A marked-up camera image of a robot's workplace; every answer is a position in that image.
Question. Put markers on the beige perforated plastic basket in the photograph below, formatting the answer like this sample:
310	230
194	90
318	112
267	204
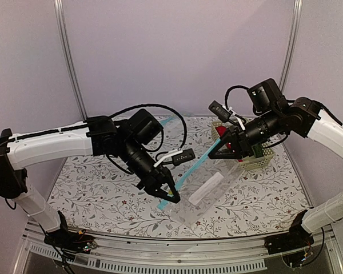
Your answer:
248	163

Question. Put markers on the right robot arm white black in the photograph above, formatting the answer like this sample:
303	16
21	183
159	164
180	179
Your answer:
277	115

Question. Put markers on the floral patterned tablecloth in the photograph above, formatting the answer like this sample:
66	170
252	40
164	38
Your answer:
93	194

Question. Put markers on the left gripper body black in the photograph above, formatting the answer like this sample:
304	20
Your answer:
149	181

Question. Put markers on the red toy apple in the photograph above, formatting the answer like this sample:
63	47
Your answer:
221	131

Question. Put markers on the right aluminium frame post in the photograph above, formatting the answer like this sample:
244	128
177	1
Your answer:
293	35

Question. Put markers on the clear zip bag blue zipper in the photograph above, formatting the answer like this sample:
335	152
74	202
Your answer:
199	188

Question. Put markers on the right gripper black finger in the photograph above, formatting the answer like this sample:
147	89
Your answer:
219	155
220	145

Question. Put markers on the dark green toy cucumber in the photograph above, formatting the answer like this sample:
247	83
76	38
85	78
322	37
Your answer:
258	151

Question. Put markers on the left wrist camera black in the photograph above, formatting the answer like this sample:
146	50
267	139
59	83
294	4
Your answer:
183	157

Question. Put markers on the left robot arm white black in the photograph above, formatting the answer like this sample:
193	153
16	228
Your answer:
100	135

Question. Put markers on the aluminium front rail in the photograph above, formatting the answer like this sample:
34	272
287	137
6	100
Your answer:
131	254

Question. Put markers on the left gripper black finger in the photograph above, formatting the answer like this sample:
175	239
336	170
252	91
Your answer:
171	196
168	179

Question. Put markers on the aluminium frame post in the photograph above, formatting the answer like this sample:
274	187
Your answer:
64	39
293	35

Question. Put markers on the left aluminium frame post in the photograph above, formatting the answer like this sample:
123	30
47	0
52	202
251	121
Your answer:
64	39

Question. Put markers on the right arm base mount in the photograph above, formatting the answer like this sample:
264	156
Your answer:
295	238

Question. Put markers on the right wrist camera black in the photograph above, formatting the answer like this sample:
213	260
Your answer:
222	113

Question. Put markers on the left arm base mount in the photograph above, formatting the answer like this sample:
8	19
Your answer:
75	242

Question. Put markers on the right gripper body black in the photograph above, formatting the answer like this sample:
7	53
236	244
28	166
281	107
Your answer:
244	145

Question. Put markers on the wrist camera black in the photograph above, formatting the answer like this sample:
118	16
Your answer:
222	113
183	157

